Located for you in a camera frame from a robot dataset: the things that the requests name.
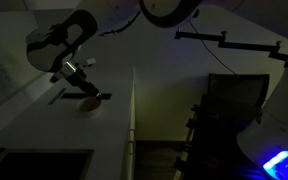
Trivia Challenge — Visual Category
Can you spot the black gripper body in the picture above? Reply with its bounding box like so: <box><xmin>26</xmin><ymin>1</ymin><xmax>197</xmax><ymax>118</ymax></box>
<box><xmin>50</xmin><ymin>61</ymin><xmax>100</xmax><ymax>97</ymax></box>

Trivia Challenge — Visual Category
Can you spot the red marker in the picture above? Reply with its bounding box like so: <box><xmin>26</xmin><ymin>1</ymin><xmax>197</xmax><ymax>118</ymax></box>
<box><xmin>90</xmin><ymin>96</ymin><xmax>101</xmax><ymax>111</ymax></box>

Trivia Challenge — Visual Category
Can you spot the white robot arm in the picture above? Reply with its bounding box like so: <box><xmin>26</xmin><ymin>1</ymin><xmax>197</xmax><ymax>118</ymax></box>
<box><xmin>26</xmin><ymin>0</ymin><xmax>288</xmax><ymax>180</ymax></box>

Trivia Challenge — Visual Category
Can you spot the white bowl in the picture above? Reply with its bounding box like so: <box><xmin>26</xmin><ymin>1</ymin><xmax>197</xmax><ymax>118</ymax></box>
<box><xmin>76</xmin><ymin>97</ymin><xmax>102</xmax><ymax>117</ymax></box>

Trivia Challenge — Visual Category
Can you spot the large dark sink opening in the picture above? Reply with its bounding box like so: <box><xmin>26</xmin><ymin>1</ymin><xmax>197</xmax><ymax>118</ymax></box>
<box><xmin>0</xmin><ymin>148</ymin><xmax>94</xmax><ymax>180</ymax></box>

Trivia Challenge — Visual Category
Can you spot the black mesh chair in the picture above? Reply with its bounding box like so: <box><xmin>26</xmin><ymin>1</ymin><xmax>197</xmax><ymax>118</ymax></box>
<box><xmin>172</xmin><ymin>73</ymin><xmax>270</xmax><ymax>180</ymax></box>

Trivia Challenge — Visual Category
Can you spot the white wall power outlet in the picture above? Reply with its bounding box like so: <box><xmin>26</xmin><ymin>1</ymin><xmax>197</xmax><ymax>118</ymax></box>
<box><xmin>0</xmin><ymin>64</ymin><xmax>11</xmax><ymax>82</ymax></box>

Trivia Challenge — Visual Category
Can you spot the black camera cable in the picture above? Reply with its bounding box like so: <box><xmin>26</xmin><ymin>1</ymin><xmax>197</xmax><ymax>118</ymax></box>
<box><xmin>188</xmin><ymin>20</ymin><xmax>237</xmax><ymax>76</ymax></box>

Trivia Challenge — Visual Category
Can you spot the black articulated camera mount arm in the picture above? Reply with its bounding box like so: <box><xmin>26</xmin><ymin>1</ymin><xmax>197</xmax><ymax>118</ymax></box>
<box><xmin>175</xmin><ymin>31</ymin><xmax>288</xmax><ymax>61</ymax></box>

